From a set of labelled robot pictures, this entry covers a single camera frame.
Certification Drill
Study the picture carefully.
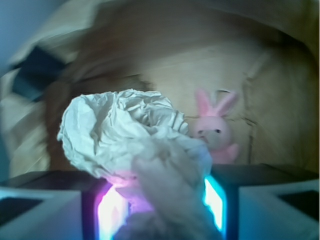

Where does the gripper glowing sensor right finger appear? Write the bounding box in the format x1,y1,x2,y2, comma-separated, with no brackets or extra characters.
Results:
204,164,320,240

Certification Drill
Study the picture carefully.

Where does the brown paper bag bin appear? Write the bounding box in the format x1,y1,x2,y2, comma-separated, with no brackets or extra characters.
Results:
0,0,320,177

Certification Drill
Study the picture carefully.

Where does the white paper ball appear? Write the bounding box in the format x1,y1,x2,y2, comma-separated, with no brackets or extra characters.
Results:
57,89,221,240

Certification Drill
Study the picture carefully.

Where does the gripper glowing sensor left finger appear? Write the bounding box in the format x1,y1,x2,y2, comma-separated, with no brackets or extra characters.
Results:
0,171,129,240

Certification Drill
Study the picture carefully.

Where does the pink plush bunny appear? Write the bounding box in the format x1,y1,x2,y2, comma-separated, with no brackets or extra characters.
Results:
192,89,240,165

